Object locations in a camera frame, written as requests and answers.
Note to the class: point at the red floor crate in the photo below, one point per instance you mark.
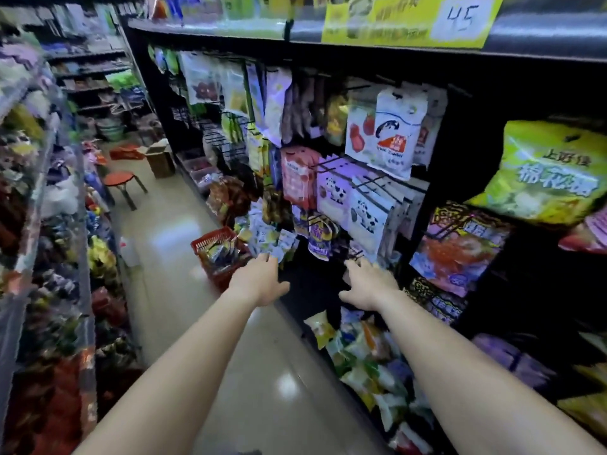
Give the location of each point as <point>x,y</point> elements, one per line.
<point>125,152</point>

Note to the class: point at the large green snack bag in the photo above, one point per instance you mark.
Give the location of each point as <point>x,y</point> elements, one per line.
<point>545,172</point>

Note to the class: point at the pink snack packet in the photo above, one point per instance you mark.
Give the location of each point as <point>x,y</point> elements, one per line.
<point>298,175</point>

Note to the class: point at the white plastic bottle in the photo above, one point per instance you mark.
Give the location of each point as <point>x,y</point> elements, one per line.
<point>128,252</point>

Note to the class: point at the blue and yellow snack packet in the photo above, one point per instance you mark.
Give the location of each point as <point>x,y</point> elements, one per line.
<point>321,236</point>

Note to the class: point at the red and pink snack bag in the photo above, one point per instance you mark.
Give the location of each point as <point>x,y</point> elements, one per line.
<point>585,232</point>

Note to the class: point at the row of hanging assorted packets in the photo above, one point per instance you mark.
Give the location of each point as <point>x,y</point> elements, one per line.
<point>246,99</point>

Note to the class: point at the white hanging snack packet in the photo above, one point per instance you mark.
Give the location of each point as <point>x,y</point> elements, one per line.
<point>397,132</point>

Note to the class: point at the black and yellow snack packet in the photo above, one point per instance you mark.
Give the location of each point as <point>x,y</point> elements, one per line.
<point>436,300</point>

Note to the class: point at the purple snack bag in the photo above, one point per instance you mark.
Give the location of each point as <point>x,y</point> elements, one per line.
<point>512,360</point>

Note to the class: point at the white packet with red fruit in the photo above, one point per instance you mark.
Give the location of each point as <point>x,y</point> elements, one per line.
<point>360,127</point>

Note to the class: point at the brown cardboard box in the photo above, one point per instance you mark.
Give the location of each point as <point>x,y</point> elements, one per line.
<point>159,158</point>

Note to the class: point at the background shelf of goods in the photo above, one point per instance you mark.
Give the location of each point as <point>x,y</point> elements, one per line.
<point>85,56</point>

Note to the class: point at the pile of wrapped candies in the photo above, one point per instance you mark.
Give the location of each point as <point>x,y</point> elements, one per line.
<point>374,369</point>

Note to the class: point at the green plastic basket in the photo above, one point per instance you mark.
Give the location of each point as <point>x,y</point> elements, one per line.
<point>111,130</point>

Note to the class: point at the orange and black snack packet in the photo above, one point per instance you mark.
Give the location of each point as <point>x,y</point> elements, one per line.
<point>455,251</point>

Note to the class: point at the black display shelf unit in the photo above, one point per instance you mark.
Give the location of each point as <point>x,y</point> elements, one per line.
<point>474,80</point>

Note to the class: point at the person's left hand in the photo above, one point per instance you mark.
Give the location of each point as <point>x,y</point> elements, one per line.
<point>258,281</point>

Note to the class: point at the red shopping basket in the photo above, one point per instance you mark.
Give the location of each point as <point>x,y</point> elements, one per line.
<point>219,260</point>

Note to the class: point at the cluster of small white packets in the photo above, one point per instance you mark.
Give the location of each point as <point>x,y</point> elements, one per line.
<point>265,234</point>

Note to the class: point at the person's right forearm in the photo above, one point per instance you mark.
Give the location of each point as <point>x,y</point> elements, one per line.
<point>469,383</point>

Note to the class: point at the person's left forearm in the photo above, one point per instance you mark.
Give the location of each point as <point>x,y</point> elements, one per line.
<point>175,379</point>

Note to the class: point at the red round stool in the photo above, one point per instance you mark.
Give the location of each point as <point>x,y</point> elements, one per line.
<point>121,180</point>

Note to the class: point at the cow print snack packet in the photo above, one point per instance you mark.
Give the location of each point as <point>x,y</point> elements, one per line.
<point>335,189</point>
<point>367,220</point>

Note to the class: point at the person's right hand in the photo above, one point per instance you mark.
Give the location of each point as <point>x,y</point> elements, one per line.
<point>370,286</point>

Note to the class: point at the person's right thumb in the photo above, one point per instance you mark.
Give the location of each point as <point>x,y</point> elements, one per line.
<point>348,296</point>

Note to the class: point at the person's left thumb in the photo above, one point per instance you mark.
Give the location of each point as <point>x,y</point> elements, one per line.
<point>280,289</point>

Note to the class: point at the yellow shelf sign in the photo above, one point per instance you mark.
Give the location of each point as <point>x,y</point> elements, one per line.
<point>412,18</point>

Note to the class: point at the clear bins of mixed candies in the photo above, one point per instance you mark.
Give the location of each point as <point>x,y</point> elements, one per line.
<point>47,232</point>

